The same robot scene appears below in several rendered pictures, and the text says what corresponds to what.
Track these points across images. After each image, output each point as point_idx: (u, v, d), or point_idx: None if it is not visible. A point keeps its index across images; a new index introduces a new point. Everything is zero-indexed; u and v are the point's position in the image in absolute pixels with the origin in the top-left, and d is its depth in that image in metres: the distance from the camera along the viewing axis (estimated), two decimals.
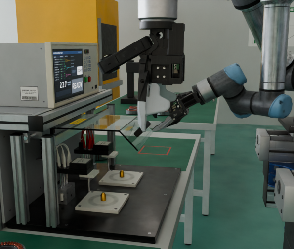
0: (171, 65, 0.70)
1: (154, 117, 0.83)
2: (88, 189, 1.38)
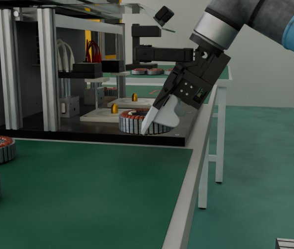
0: (199, 89, 0.69)
1: None
2: (96, 105, 1.13)
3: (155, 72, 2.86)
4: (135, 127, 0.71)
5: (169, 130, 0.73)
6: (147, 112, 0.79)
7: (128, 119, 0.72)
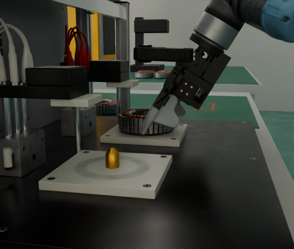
0: (199, 89, 0.69)
1: None
2: (77, 146, 0.60)
3: (164, 75, 2.32)
4: (135, 126, 0.71)
5: (168, 131, 0.73)
6: (147, 111, 0.79)
7: (128, 119, 0.72)
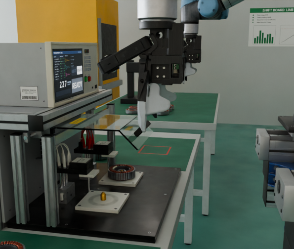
0: (171, 65, 0.70)
1: (154, 117, 0.83)
2: (88, 189, 1.38)
3: None
4: (114, 176, 1.50)
5: (131, 178, 1.51)
6: (123, 166, 1.57)
7: (111, 172, 1.50)
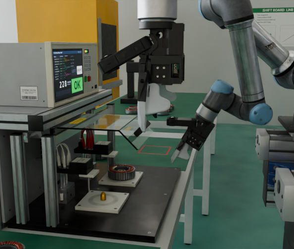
0: (171, 65, 0.70)
1: (154, 117, 0.83)
2: (88, 188, 1.38)
3: None
4: (114, 176, 1.50)
5: (131, 178, 1.51)
6: (122, 166, 1.57)
7: (111, 172, 1.50)
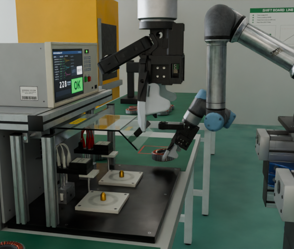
0: (171, 65, 0.70)
1: (154, 117, 0.83)
2: (88, 189, 1.38)
3: None
4: (159, 158, 1.67)
5: (174, 159, 1.69)
6: (163, 150, 1.75)
7: (156, 155, 1.68)
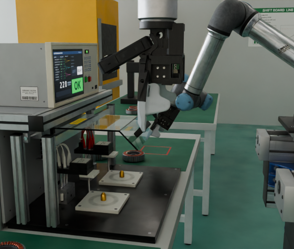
0: (171, 65, 0.70)
1: (154, 117, 0.83)
2: (88, 189, 1.38)
3: None
4: (128, 159, 1.84)
5: (142, 160, 1.85)
6: (134, 151, 1.91)
7: (126, 156, 1.84)
